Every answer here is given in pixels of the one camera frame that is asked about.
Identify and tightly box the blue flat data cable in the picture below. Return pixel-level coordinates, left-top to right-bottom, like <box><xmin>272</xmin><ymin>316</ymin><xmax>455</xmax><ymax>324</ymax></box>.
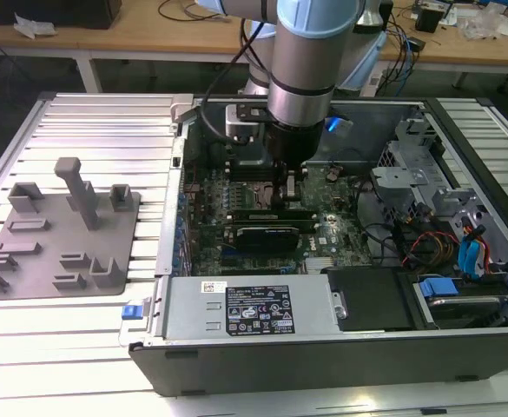
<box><xmin>470</xmin><ymin>223</ymin><xmax>492</xmax><ymax>275</ymax></box>
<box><xmin>458</xmin><ymin>236</ymin><xmax>480</xmax><ymax>281</ymax></box>

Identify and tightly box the silver power supply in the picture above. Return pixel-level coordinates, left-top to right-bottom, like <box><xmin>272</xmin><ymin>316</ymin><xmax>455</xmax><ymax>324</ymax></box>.
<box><xmin>160</xmin><ymin>275</ymin><xmax>346</xmax><ymax>340</ymax></box>

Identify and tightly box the wooden desk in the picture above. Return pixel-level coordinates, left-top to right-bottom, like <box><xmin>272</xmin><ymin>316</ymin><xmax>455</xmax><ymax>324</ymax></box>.
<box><xmin>0</xmin><ymin>0</ymin><xmax>508</xmax><ymax>95</ymax></box>

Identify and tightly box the silver metal drive cage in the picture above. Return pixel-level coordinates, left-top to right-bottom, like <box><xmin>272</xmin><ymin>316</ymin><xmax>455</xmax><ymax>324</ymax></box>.
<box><xmin>368</xmin><ymin>116</ymin><xmax>492</xmax><ymax>231</ymax></box>

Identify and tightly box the black plastic shroud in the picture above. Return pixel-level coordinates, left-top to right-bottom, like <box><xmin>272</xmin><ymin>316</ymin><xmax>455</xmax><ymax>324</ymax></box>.
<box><xmin>322</xmin><ymin>268</ymin><xmax>415</xmax><ymax>334</ymax></box>

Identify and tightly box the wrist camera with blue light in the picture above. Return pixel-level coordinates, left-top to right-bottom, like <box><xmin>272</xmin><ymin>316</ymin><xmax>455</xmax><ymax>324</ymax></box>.
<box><xmin>324</xmin><ymin>113</ymin><xmax>353</xmax><ymax>135</ymax></box>

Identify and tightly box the silver finned heat sink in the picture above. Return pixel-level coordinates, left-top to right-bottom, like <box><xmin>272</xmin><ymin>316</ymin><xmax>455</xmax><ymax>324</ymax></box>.
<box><xmin>306</xmin><ymin>255</ymin><xmax>337</xmax><ymax>273</ymax></box>

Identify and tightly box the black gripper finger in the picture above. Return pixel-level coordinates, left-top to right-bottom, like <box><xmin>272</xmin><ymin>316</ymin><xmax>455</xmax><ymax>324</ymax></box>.
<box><xmin>274</xmin><ymin>162</ymin><xmax>307</xmax><ymax>206</ymax></box>

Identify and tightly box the green motherboard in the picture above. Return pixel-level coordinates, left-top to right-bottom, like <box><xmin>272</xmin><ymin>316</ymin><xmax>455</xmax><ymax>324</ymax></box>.
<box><xmin>179</xmin><ymin>160</ymin><xmax>380</xmax><ymax>277</ymax></box>

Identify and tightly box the clear plastic bag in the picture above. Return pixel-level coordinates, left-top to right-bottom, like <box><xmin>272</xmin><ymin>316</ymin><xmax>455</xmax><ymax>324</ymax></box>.
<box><xmin>458</xmin><ymin>7</ymin><xmax>508</xmax><ymax>43</ymax></box>

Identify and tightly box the small black box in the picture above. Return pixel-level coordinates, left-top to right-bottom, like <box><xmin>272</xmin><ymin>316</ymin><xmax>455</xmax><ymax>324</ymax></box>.
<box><xmin>413</xmin><ymin>2</ymin><xmax>445</xmax><ymax>32</ymax></box>

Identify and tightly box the black graphics card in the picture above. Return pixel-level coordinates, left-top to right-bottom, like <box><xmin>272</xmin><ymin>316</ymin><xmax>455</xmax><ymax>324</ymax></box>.
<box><xmin>234</xmin><ymin>223</ymin><xmax>301</xmax><ymax>254</ymax></box>

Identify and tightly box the red wire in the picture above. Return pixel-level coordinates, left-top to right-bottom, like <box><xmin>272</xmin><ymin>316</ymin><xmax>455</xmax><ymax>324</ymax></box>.
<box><xmin>400</xmin><ymin>232</ymin><xmax>459</xmax><ymax>267</ymax></box>

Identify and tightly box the silver case hinge bracket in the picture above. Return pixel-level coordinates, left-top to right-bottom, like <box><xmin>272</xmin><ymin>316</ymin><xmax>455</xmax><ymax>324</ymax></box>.
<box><xmin>169</xmin><ymin>94</ymin><xmax>194</xmax><ymax>127</ymax></box>

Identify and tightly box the gray parts rack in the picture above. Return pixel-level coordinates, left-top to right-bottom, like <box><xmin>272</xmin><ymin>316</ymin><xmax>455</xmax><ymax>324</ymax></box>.
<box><xmin>0</xmin><ymin>156</ymin><xmax>144</xmax><ymax>301</ymax></box>

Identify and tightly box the white crumpled plastic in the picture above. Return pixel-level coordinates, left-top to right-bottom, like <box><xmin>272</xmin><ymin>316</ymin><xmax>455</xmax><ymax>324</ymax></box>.
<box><xmin>12</xmin><ymin>11</ymin><xmax>58</xmax><ymax>40</ymax></box>

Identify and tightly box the yellow wire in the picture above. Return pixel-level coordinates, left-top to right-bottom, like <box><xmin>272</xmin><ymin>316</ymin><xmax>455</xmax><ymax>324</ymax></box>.
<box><xmin>438</xmin><ymin>239</ymin><xmax>457</xmax><ymax>264</ymax></box>

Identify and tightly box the metal CPU socket cover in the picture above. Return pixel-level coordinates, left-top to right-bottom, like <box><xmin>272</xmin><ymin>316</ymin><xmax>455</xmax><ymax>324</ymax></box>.
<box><xmin>252</xmin><ymin>181</ymin><xmax>280</xmax><ymax>214</ymax></box>

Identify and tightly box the black open PC case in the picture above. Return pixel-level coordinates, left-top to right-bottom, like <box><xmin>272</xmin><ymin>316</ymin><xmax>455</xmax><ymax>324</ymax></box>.
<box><xmin>118</xmin><ymin>93</ymin><xmax>508</xmax><ymax>399</ymax></box>

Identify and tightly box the hard disk in blue carrier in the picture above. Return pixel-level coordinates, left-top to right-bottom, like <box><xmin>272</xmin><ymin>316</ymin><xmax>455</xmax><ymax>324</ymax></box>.
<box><xmin>414</xmin><ymin>277</ymin><xmax>508</xmax><ymax>331</ymax></box>

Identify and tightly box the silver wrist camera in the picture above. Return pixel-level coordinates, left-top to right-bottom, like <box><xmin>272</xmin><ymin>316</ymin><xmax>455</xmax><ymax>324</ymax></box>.
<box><xmin>224</xmin><ymin>103</ymin><xmax>268</xmax><ymax>145</ymax></box>

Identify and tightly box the large black box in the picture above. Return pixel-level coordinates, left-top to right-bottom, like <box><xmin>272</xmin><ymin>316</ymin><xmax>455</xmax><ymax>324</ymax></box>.
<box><xmin>0</xmin><ymin>0</ymin><xmax>122</xmax><ymax>30</ymax></box>

